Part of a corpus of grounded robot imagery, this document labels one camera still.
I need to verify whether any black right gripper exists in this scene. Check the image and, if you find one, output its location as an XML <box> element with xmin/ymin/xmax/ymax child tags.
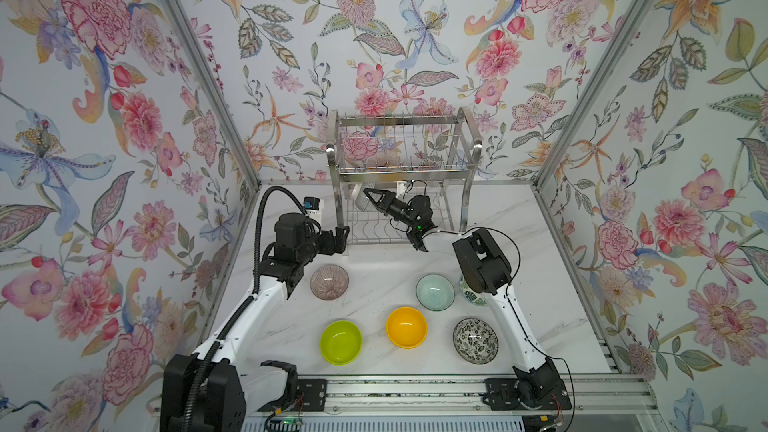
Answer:
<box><xmin>367</xmin><ymin>189</ymin><xmax>420</xmax><ymax>233</ymax></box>

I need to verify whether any dark patterned bowl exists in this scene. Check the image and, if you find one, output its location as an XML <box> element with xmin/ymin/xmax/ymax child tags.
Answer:
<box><xmin>351</xmin><ymin>183</ymin><xmax>373</xmax><ymax>212</ymax></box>

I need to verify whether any pale green bowl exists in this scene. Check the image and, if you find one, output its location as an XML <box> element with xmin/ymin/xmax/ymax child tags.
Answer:
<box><xmin>415</xmin><ymin>274</ymin><xmax>455</xmax><ymax>312</ymax></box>

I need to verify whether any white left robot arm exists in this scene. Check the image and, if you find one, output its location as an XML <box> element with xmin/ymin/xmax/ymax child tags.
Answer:
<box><xmin>159</xmin><ymin>213</ymin><xmax>350</xmax><ymax>431</ymax></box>

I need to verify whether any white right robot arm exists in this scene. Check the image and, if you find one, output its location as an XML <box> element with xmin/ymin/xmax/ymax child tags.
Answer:
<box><xmin>363</xmin><ymin>188</ymin><xmax>576</xmax><ymax>412</ymax></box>

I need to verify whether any stainless steel dish rack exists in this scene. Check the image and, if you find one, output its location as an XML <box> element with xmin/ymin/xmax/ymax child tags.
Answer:
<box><xmin>326</xmin><ymin>107</ymin><xmax>483</xmax><ymax>245</ymax></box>

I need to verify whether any pink striped bowl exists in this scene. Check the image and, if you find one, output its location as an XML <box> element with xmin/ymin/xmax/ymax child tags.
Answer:
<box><xmin>310</xmin><ymin>264</ymin><xmax>349</xmax><ymax>301</ymax></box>

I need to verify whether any lime green bowl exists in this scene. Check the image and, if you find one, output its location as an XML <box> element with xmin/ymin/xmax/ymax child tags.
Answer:
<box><xmin>320</xmin><ymin>320</ymin><xmax>363</xmax><ymax>366</ymax></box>

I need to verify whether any yellow bowl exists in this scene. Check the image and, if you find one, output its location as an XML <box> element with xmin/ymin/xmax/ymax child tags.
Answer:
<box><xmin>386</xmin><ymin>307</ymin><xmax>428</xmax><ymax>349</ymax></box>

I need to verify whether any green leaf pattern bowl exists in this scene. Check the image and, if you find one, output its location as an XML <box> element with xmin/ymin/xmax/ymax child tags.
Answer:
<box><xmin>459</xmin><ymin>278</ymin><xmax>488</xmax><ymax>307</ymax></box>

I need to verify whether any black white floral bowl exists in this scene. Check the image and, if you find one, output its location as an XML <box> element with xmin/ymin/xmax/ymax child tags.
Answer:
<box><xmin>452</xmin><ymin>318</ymin><xmax>500</xmax><ymax>365</ymax></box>

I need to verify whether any black corrugated cable hose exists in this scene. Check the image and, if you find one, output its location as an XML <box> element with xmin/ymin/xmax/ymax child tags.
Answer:
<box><xmin>179</xmin><ymin>185</ymin><xmax>310</xmax><ymax>432</ymax></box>

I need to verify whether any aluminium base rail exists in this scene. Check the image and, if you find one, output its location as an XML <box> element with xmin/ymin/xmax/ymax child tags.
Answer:
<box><xmin>288</xmin><ymin>373</ymin><xmax>660</xmax><ymax>419</ymax></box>

